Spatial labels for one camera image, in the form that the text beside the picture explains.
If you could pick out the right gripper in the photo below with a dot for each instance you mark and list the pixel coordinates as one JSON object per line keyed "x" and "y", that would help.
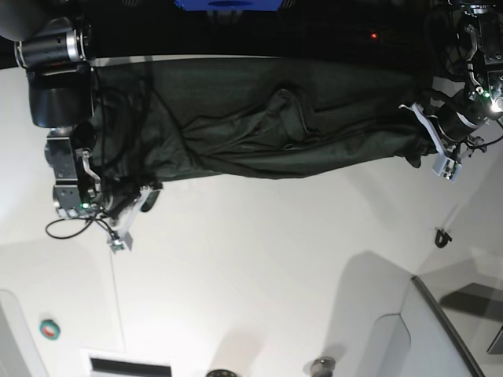
{"x": 126, "y": 201}

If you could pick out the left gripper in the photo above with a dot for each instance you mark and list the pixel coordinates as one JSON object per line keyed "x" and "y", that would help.
{"x": 455, "y": 122}

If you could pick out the dark green t-shirt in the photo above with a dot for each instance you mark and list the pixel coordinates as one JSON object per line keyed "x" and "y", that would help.
{"x": 252, "y": 117}

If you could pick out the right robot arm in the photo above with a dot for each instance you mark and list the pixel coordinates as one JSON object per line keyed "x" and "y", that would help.
{"x": 53, "y": 42}

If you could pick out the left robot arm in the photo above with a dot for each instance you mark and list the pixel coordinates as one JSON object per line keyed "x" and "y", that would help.
{"x": 464, "y": 39}

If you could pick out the black clip on table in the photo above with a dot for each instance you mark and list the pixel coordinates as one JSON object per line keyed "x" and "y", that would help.
{"x": 442, "y": 238}

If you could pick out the black round dial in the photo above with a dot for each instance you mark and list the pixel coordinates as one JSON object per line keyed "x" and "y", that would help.
{"x": 221, "y": 373}

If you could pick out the grey round knob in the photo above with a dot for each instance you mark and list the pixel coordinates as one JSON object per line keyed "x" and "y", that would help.
{"x": 322, "y": 367}

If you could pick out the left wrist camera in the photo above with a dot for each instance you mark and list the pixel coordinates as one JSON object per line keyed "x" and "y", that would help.
{"x": 446, "y": 167}

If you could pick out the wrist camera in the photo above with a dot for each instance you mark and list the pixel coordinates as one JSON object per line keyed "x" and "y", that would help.
{"x": 446, "y": 167}
{"x": 120, "y": 242}

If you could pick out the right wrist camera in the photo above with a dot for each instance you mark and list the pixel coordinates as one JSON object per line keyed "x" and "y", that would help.
{"x": 120, "y": 242}

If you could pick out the blue mount plate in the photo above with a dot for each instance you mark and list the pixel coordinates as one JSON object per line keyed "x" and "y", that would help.
{"x": 217, "y": 5}

